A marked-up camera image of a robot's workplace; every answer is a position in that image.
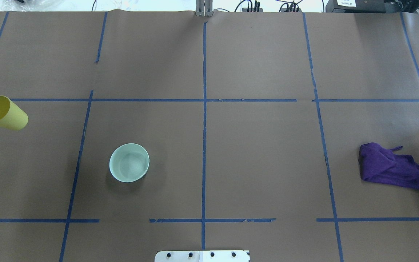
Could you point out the purple cloth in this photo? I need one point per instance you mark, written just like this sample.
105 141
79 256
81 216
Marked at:
381 165

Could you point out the yellow paper cup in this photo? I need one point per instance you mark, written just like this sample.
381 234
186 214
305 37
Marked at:
11 116

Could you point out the black power box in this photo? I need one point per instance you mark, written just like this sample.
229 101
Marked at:
371 6

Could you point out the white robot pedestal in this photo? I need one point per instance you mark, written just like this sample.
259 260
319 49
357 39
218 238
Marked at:
203 256

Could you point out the mint green bowl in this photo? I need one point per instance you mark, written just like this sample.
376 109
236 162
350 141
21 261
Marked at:
129 163

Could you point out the aluminium frame post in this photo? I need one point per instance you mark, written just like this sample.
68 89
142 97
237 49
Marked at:
204 8

